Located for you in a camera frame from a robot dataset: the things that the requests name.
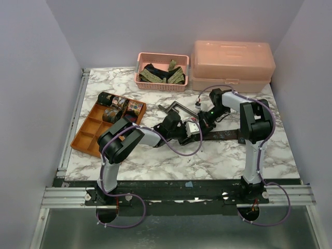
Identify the olive green patterned tie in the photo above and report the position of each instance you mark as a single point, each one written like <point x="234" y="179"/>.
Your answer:
<point x="160" y="76"/>

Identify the colourful patterned rolled tie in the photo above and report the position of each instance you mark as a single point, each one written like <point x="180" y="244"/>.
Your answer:
<point x="134" y="106"/>

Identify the dark green rolled tie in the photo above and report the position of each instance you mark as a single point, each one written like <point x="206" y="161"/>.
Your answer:
<point x="105" y="99"/>

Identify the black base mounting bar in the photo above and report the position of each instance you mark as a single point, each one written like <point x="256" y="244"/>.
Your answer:
<point x="163" y="198"/>

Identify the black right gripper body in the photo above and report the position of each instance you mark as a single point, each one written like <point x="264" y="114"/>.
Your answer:
<point x="201" y="120"/>

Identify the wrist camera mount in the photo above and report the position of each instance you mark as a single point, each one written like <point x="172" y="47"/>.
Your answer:
<point x="201" y="106"/>
<point x="192" y="128"/>

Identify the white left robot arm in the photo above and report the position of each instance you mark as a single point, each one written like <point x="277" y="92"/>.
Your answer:
<point x="118" y="142"/>

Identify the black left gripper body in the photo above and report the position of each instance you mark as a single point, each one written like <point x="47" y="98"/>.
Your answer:
<point x="180" y="134"/>

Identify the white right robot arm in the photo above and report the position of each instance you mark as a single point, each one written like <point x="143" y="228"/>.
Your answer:
<point x="257" y="124"/>

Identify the orange wooden divided tray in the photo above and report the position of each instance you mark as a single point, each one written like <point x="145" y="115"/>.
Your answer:
<point x="93" y="127"/>

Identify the pink plastic basket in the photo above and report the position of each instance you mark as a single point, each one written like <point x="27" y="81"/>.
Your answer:
<point x="164" y="72"/>

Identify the grey floral rolled tie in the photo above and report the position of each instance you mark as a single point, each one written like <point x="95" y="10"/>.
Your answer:
<point x="119" y="102"/>

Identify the dark metal crank handle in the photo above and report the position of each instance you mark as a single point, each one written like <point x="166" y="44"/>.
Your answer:
<point x="173" y="108"/>

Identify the black tie in basket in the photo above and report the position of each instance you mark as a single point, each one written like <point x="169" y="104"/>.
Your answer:
<point x="155" y="70"/>

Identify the gold floral rolled tie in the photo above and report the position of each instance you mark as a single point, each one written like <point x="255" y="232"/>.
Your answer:
<point x="112" y="115"/>

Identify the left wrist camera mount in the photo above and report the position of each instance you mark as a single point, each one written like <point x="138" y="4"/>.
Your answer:
<point x="192" y="128"/>

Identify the dark brown blue floral tie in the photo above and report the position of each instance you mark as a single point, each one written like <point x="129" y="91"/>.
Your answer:
<point x="225" y="135"/>

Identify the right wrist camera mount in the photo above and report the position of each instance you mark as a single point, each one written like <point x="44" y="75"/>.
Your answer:
<point x="201" y="106"/>

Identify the pink plastic storage box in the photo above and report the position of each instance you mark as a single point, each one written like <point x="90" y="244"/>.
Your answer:
<point x="246" y="66"/>

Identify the navy maroon striped rolled tie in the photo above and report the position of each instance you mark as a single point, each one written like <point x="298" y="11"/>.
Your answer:
<point x="131" y="117"/>

